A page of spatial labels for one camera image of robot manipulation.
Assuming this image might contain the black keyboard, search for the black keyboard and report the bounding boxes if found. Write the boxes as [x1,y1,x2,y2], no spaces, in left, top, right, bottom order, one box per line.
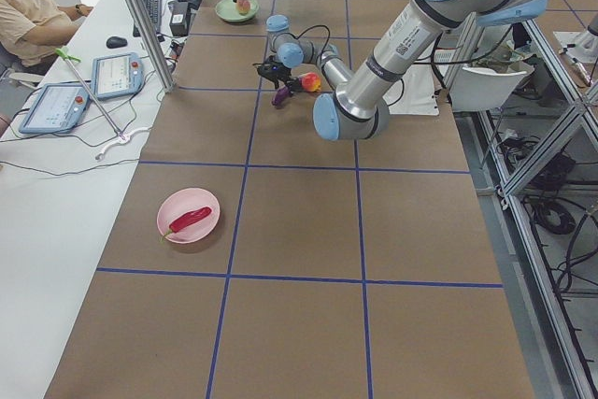
[142,0,163,34]

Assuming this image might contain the red orange round fruit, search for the red orange round fruit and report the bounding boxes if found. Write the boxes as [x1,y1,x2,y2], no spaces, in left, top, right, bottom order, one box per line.
[300,72,321,93]

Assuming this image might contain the black computer mouse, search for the black computer mouse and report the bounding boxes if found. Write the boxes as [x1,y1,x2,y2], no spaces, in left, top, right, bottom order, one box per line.
[106,36,128,49]

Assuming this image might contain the teach pendant tablet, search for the teach pendant tablet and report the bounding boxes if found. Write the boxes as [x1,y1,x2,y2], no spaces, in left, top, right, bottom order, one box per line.
[91,52,144,100]
[19,83,89,135]

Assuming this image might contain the aluminium frame rack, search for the aluminium frame rack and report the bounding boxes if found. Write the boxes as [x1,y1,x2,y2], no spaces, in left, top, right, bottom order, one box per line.
[476,0,598,399]

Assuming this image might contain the person in beige shirt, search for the person in beige shirt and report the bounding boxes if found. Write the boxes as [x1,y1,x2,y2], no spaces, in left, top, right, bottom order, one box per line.
[1,0,93,75]

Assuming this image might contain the pink plate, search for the pink plate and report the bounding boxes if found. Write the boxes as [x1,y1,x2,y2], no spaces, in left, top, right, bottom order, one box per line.
[156,188,221,244]

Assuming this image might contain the white plastic bin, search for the white plastic bin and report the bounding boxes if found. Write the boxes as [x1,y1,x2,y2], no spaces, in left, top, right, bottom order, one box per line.
[449,61,534,112]

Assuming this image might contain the far teach pendant tablet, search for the far teach pendant tablet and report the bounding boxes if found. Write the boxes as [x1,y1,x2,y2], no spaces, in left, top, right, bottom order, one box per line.
[91,52,144,100]

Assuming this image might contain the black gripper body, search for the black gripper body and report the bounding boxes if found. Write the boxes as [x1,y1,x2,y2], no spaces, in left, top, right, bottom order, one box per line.
[253,55,292,86]

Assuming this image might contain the black power adapter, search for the black power adapter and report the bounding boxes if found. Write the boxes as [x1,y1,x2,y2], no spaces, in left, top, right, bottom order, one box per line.
[169,2,191,37]

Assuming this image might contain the aluminium frame post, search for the aluminium frame post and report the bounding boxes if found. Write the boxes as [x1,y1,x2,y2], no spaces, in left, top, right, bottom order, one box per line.
[125,0,175,93]

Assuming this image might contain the near teach pendant tablet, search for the near teach pendant tablet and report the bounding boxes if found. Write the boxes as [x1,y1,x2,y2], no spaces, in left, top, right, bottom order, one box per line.
[19,83,89,135]

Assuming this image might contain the light green plate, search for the light green plate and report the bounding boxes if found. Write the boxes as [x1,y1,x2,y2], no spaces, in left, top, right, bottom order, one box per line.
[215,0,260,23]

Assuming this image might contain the red chili pepper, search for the red chili pepper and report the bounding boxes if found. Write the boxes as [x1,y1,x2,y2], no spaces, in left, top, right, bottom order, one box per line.
[162,207,212,238]

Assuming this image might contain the reacher grabber tool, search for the reacher grabber tool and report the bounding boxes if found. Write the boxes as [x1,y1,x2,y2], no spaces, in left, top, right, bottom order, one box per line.
[55,46,151,162]

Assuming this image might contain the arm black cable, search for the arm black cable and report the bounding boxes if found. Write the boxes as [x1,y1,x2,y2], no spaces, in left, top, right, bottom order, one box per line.
[294,24,332,52]

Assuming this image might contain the yellow pink peach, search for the yellow pink peach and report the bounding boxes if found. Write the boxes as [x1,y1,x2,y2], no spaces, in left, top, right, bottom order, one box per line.
[235,0,251,16]

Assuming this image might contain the purple eggplant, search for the purple eggplant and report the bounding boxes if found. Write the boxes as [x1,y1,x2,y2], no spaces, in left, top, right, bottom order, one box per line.
[271,86,292,107]

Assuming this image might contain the black floor cables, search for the black floor cables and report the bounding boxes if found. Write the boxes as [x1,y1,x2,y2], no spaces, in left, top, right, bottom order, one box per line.
[494,132,598,297]

